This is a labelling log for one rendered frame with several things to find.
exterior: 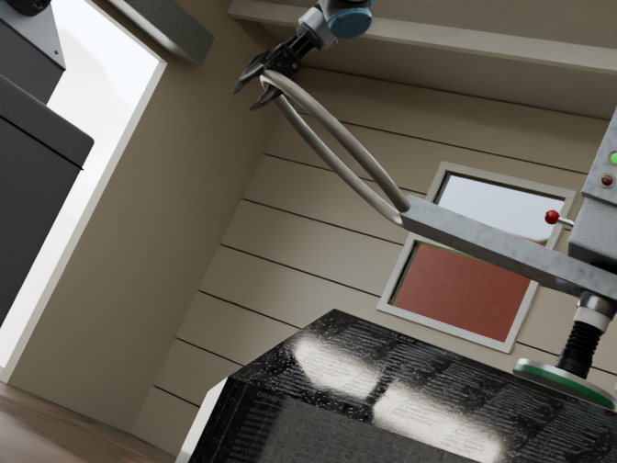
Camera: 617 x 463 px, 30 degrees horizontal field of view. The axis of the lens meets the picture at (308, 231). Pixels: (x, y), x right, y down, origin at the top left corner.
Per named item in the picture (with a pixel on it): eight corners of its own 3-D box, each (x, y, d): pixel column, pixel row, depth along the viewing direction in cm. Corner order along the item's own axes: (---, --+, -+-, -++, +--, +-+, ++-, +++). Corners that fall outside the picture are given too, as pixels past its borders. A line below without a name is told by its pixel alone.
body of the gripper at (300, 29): (263, 60, 250) (303, 21, 251) (258, 62, 258) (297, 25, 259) (286, 85, 251) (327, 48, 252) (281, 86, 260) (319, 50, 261)
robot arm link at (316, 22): (308, 8, 260) (337, 40, 262) (293, 23, 260) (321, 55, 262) (316, 5, 251) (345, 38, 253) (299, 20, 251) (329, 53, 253)
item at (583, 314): (604, 336, 242) (610, 321, 242) (605, 330, 235) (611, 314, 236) (572, 323, 244) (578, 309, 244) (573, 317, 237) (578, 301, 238)
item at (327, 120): (420, 254, 276) (430, 245, 277) (394, 191, 230) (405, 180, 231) (285, 126, 293) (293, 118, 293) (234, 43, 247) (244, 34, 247)
